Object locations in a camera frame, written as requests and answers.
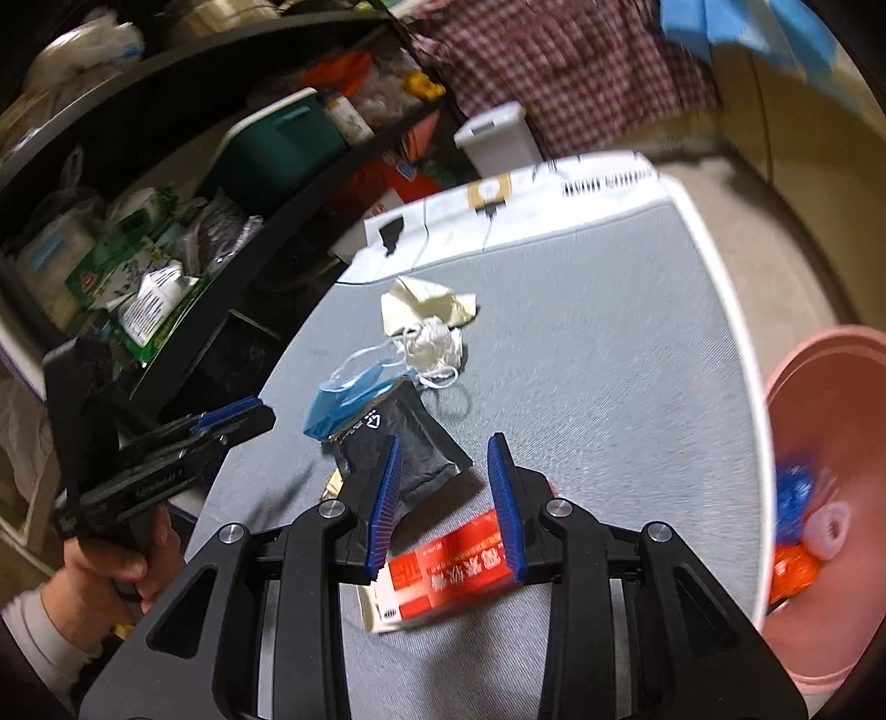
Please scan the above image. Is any steel pot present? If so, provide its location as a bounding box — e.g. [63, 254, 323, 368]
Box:
[166, 0, 278, 29]

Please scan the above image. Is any person's left hand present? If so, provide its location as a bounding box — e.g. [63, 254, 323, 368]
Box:
[42, 505, 187, 648]

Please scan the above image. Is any red plaid shirt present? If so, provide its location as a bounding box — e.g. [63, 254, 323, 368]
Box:
[415, 0, 724, 160]

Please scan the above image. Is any white foam net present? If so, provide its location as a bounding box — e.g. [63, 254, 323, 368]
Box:
[806, 502, 856, 562]

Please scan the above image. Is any red cardboard box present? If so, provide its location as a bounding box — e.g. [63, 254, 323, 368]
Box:
[360, 508, 548, 636]

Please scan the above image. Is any person's left forearm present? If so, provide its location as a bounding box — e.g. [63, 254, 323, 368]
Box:
[0, 585, 105, 700]

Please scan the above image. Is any knotted red plastic bag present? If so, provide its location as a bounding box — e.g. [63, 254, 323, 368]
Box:
[770, 543, 825, 603]

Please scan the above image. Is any pink plastic bucket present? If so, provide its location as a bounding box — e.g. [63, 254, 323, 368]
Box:
[758, 327, 886, 697]

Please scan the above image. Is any clear plastic bag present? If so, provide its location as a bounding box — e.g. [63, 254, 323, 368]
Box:
[190, 190, 265, 274]

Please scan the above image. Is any blue face mask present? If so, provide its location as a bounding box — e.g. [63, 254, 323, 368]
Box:
[305, 346, 416, 440]

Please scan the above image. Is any jar with white label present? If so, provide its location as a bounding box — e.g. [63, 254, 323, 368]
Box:
[325, 93, 375, 146]

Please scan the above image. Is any green printed packet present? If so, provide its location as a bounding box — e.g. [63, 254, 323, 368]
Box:
[65, 187, 209, 368]

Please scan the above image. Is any white mesh net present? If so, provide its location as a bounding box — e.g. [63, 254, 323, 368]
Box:
[396, 322, 466, 389]

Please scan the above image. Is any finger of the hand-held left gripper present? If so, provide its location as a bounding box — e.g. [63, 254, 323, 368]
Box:
[135, 397, 262, 445]
[194, 405, 278, 454]

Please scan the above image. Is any green storage box white lid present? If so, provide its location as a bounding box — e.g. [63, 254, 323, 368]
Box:
[218, 89, 347, 198]

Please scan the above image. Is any beige kitchen cabinet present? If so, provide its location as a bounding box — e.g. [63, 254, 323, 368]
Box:
[713, 42, 886, 333]

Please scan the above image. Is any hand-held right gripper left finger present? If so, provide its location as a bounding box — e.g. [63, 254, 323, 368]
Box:
[78, 436, 406, 720]

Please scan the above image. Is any red carton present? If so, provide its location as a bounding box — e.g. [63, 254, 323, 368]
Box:
[377, 114, 451, 209]

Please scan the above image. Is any grey mat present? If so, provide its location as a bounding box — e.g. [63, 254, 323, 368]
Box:
[166, 197, 769, 720]

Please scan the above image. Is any blue plastic bag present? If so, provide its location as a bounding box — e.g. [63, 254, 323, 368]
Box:
[774, 464, 814, 544]

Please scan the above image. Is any white plastic bag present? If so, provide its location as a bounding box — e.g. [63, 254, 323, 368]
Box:
[20, 20, 143, 91]

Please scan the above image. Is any cream blue printed tablecloth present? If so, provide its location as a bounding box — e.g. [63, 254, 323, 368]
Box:
[657, 0, 842, 77]

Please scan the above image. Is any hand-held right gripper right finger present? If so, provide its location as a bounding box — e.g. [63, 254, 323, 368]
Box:
[486, 433, 810, 720]

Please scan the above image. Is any black shelf rack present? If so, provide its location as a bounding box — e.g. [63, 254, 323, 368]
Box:
[0, 14, 465, 444]

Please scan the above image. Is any white lidded bin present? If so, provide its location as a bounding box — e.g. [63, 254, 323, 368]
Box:
[453, 101, 544, 177]

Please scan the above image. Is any translucent plastic tub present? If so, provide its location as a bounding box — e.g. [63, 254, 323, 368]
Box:
[14, 208, 98, 326]

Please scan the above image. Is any cream paper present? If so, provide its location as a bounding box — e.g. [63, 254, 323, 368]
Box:
[380, 275, 478, 337]

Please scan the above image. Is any black packet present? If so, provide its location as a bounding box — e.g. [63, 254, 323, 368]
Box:
[331, 383, 473, 517]

